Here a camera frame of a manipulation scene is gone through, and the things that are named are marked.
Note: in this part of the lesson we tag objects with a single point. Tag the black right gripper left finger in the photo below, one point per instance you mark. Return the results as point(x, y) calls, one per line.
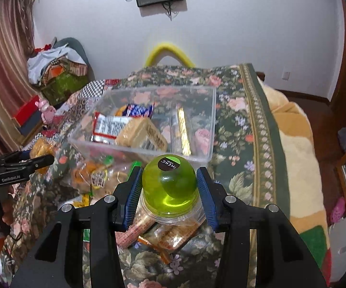
point(56, 258)

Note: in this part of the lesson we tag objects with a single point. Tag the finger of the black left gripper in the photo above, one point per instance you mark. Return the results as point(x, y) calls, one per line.
point(30, 158)

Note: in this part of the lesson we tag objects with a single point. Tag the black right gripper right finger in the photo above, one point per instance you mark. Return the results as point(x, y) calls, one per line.
point(283, 259)

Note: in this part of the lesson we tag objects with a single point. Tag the green-edged clear cake bag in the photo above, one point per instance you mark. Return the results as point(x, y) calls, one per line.
point(100, 178)

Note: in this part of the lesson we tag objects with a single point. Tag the rice cracker block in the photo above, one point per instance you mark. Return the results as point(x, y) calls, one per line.
point(141, 133)

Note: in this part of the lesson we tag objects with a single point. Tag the blue biscuit bag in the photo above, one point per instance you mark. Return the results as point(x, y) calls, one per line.
point(135, 110)

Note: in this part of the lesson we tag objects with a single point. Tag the green jelly cup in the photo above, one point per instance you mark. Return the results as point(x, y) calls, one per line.
point(169, 192)

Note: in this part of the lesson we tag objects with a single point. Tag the orange cake clear packet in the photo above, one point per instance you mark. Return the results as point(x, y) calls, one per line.
point(41, 147)

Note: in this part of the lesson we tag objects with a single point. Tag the red box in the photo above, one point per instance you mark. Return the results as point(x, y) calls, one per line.
point(28, 118)

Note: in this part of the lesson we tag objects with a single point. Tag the pink plush toy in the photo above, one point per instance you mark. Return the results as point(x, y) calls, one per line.
point(47, 111)

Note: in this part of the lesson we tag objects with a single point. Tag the beige fleece blanket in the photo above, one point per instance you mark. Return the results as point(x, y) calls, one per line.
point(307, 211)

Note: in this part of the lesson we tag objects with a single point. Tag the patchwork quilt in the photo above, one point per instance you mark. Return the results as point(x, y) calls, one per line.
point(71, 111)

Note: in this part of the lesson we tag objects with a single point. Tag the pink slipper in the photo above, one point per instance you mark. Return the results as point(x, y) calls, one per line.
point(338, 211)

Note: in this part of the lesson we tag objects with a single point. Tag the red white snack bag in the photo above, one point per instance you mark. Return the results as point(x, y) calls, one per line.
point(107, 128)

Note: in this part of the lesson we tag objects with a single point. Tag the pink sausage stick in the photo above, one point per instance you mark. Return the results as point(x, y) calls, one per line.
point(140, 225)

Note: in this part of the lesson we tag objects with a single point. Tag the pile of clothes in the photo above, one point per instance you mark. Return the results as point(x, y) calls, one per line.
point(59, 70)

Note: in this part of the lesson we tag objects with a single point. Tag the green floral bedspread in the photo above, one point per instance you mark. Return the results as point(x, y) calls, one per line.
point(248, 159)

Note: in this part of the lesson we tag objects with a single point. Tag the brown biscuit clear packet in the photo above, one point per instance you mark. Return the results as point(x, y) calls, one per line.
point(170, 237)

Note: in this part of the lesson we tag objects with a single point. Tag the clear plastic storage box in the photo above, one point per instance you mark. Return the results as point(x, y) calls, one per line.
point(200, 111)

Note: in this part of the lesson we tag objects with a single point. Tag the striped pink curtain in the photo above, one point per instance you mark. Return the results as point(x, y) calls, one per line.
point(16, 47)

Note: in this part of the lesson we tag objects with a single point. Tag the gold wrapped snack bar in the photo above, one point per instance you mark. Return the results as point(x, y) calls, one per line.
point(181, 140)

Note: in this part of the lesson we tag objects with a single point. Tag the yellow curved foam tube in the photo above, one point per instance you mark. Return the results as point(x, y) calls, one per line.
point(167, 49)

